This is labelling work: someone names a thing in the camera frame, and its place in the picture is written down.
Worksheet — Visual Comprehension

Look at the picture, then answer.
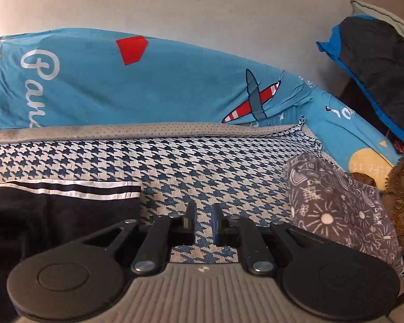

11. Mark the blue airplane print bed sheet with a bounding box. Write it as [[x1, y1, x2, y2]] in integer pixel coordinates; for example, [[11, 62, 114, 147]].
[[0, 28, 402, 189]]

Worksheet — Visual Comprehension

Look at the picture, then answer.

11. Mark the grey patterned folded cloth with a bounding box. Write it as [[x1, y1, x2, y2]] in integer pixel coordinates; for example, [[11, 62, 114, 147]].
[[282, 152, 404, 274]]

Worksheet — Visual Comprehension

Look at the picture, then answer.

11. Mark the blue and black pillow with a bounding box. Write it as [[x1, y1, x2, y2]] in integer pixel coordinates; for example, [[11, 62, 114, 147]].
[[316, 15, 404, 146]]

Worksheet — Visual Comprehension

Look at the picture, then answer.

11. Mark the black t-shirt with red print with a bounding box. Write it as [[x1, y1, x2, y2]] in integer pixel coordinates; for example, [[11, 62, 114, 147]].
[[0, 180, 142, 323]]

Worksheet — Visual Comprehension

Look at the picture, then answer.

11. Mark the pale green pillow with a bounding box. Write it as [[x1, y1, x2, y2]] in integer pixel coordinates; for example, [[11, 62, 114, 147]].
[[350, 0, 404, 52]]

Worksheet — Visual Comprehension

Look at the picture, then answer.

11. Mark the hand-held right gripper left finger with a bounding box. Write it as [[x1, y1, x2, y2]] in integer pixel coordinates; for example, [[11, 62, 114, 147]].
[[82, 201, 196, 275]]

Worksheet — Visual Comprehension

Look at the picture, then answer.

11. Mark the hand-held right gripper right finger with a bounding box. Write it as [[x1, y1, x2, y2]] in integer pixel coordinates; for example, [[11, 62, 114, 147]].
[[211, 203, 324, 275]]

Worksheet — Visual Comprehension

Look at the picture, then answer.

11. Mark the brown patterned cloth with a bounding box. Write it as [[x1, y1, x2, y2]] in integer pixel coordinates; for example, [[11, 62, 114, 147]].
[[348, 141, 404, 255]]

